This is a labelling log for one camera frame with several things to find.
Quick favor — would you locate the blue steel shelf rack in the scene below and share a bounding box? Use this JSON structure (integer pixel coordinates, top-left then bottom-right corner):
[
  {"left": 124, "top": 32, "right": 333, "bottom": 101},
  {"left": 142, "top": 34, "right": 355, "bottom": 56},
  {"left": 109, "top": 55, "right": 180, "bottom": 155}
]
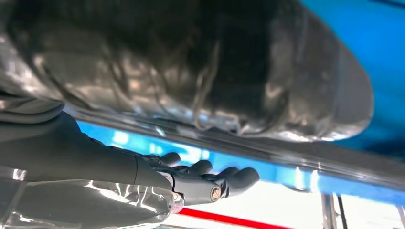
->
[{"left": 77, "top": 0, "right": 405, "bottom": 208}]

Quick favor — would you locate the white car with red stripe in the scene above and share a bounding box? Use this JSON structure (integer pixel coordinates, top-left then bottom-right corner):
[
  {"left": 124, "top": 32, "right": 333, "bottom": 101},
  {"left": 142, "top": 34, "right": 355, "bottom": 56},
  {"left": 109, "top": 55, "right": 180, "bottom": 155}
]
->
[{"left": 158, "top": 180, "right": 405, "bottom": 229}]

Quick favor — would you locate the black barrier belt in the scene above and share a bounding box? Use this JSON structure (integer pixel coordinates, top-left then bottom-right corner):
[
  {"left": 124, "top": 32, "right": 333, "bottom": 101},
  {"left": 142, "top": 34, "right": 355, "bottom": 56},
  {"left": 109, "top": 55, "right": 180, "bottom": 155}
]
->
[{"left": 336, "top": 195, "right": 349, "bottom": 229}]

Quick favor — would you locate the silver stanchion post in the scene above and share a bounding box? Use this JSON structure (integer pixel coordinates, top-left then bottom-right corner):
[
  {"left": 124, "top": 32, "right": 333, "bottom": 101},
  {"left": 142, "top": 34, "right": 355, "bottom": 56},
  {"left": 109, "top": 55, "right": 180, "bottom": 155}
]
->
[{"left": 320, "top": 193, "right": 339, "bottom": 229}]

